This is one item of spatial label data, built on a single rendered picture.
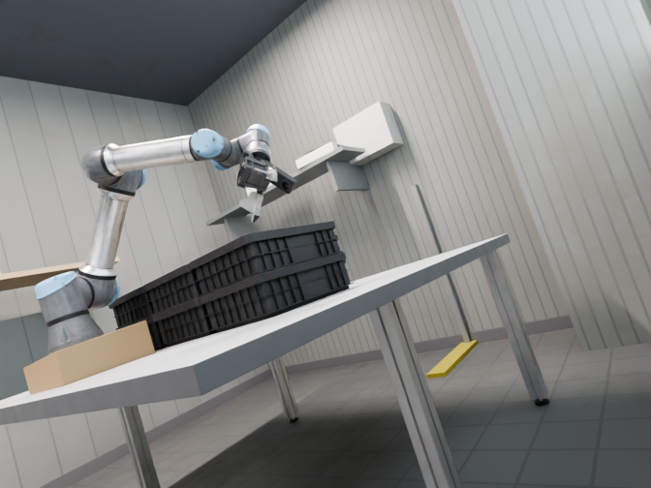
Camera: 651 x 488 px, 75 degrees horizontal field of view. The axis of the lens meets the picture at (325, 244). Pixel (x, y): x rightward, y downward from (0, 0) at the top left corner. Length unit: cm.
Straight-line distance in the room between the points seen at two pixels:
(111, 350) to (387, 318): 80
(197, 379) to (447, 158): 275
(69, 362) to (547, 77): 233
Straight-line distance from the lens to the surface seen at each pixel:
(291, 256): 123
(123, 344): 141
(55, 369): 136
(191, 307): 139
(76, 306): 150
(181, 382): 61
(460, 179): 311
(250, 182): 121
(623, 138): 244
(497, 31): 264
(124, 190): 155
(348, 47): 367
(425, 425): 110
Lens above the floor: 75
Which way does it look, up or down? 5 degrees up
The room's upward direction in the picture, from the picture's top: 18 degrees counter-clockwise
